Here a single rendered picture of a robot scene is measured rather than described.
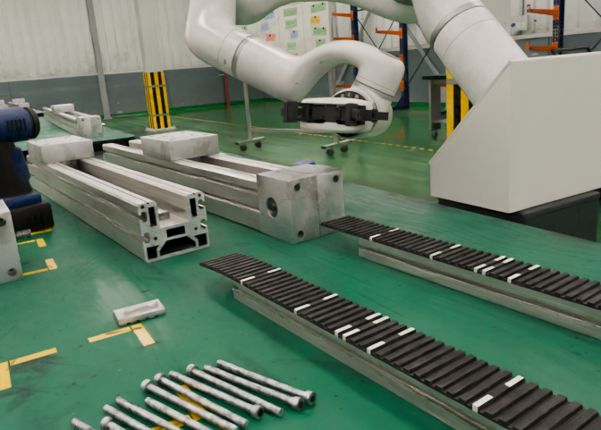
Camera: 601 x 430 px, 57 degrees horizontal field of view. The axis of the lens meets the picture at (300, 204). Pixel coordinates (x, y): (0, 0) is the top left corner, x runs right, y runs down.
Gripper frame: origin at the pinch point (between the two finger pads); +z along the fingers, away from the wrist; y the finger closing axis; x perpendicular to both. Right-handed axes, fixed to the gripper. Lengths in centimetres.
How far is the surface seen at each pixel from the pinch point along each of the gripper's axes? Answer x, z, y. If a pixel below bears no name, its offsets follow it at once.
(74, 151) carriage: -11, -24, 65
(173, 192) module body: -12.9, 4.0, 21.0
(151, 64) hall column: 68, -825, 620
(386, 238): -15.0, 7.1, -12.4
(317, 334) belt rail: -20.1, 28.3, -10.9
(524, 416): -18, 40, -28
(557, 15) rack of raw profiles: 149, -833, -65
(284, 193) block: -11.7, 1.2, 4.0
